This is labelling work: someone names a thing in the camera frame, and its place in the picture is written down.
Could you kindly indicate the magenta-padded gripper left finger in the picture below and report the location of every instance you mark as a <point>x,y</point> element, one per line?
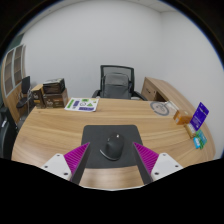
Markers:
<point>76,160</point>

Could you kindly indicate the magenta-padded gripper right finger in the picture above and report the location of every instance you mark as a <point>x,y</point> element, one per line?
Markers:
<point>146,159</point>

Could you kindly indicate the black computer mouse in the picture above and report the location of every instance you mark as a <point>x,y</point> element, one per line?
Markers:
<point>113,146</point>

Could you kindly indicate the dark grey mouse pad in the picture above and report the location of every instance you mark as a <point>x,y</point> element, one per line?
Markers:
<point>96,136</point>

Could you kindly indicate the small tan box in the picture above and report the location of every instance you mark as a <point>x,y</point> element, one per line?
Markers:
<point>190,130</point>

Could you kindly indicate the round white grey disc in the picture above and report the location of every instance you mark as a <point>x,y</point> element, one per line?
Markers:
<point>159,108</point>

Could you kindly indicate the small orange box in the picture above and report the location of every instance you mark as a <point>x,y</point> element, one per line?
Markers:
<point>182,117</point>

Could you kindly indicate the white sheet with coloured print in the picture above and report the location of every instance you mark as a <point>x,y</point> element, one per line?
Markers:
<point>81,104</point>

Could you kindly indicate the small teal box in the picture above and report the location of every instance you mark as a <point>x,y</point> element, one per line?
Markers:
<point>200,139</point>

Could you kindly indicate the wide brown cardboard box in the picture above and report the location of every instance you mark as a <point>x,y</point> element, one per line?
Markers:
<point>55,100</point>

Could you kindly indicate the purple card box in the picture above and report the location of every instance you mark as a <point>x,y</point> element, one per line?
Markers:
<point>199,116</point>

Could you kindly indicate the wooden side desk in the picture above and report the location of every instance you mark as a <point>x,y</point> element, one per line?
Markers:
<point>163,90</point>

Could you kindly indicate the dark open cardboard box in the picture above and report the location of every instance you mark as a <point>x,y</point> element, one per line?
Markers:
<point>54,86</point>

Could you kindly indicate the black mesh office chair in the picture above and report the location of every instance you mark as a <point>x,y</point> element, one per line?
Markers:
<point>116,83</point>

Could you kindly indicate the black visitor chair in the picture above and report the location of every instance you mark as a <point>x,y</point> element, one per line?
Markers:
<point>25,84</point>

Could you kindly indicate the wooden shelf cabinet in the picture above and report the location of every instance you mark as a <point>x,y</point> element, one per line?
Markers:
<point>11,70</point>

